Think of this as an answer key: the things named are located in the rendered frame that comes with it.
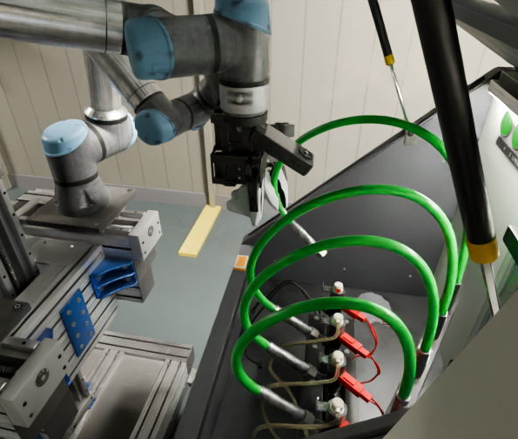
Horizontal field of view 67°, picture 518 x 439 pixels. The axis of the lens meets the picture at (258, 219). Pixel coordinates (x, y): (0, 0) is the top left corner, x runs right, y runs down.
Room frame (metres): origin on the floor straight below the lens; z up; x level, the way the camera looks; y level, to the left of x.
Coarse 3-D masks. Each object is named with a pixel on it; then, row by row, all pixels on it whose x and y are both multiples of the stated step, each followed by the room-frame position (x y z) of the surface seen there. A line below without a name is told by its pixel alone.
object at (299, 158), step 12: (252, 132) 0.57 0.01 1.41; (264, 132) 0.58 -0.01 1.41; (276, 132) 0.60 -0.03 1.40; (252, 144) 0.57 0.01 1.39; (264, 144) 0.57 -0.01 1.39; (276, 144) 0.57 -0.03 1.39; (288, 144) 0.59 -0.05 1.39; (276, 156) 0.57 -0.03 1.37; (288, 156) 0.56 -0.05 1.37; (300, 156) 0.57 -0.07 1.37; (312, 156) 0.58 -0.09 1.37; (300, 168) 0.56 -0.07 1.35
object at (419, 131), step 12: (336, 120) 0.64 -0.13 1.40; (348, 120) 0.63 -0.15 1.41; (360, 120) 0.62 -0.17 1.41; (372, 120) 0.61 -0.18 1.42; (384, 120) 0.60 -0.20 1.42; (396, 120) 0.59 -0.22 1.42; (312, 132) 0.66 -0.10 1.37; (420, 132) 0.57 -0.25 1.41; (300, 144) 0.68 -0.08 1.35; (432, 144) 0.56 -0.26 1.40; (444, 156) 0.54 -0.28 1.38; (276, 168) 0.70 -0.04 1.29; (276, 180) 0.70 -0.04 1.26; (276, 192) 0.70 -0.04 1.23; (456, 276) 0.51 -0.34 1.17; (456, 288) 0.50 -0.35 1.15
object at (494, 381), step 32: (512, 320) 0.17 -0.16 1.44; (480, 352) 0.17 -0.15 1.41; (512, 352) 0.15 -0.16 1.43; (448, 384) 0.17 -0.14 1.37; (480, 384) 0.15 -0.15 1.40; (512, 384) 0.14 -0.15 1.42; (416, 416) 0.18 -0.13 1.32; (448, 416) 0.15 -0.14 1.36; (480, 416) 0.14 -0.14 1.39; (512, 416) 0.12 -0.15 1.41
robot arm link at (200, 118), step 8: (184, 96) 0.87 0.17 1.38; (192, 96) 0.88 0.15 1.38; (200, 96) 0.87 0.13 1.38; (192, 104) 0.85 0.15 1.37; (200, 104) 0.87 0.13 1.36; (208, 104) 0.86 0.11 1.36; (192, 112) 0.84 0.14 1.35; (200, 112) 0.86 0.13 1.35; (208, 112) 0.88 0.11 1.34; (200, 120) 0.86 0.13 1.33; (208, 120) 0.93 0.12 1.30; (192, 128) 0.86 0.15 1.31
